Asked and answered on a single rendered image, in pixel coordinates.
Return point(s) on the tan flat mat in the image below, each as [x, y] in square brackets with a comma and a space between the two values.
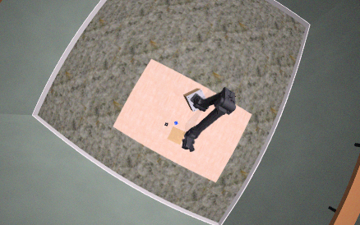
[176, 135]

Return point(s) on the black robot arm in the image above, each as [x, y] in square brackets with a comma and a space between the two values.
[224, 104]

